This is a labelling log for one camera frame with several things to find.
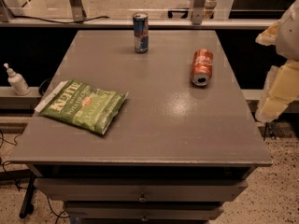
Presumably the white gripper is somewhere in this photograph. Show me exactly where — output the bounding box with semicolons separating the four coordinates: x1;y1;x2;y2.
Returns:
255;0;299;123

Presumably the green jalapeno chip bag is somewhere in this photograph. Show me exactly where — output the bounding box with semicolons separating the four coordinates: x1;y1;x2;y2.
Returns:
36;79;127;135

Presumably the red soda can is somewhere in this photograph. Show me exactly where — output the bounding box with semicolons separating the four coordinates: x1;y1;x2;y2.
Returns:
191;49;213;86

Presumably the grey drawer cabinet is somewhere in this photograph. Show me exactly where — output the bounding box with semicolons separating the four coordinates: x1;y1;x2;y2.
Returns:
11;30;272;224

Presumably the blue energy drink can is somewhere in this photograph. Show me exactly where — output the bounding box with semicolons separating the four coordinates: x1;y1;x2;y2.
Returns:
133;12;149;53

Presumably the lower grey drawer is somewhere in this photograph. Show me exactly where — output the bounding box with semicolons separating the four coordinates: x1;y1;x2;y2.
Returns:
64;202;223;221

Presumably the grey drawer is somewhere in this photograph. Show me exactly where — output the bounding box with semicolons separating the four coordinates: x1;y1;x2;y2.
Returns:
64;202;223;221
35;178;248;203

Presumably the upper grey drawer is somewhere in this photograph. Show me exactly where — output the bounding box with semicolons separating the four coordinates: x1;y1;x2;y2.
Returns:
35;178;248;203

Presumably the white pump bottle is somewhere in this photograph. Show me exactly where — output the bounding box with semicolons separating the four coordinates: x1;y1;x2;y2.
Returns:
4;63;30;96

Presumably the black table leg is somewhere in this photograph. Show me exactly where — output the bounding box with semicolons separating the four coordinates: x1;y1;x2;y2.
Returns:
19;174;36;218

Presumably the right metal bracket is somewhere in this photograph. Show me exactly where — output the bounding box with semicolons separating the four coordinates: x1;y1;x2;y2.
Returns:
191;0;206;25

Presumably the metal bracket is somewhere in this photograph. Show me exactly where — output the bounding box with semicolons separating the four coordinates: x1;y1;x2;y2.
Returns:
191;0;206;25
69;0;86;22

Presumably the left metal bracket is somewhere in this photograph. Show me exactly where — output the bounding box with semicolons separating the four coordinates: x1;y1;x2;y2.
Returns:
69;0;86;22

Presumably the black cable on shelf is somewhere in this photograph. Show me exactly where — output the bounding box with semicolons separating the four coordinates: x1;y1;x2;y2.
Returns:
6;7;110;25

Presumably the black floor cable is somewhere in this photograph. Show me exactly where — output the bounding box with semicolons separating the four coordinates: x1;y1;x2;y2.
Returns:
0;129;29;191

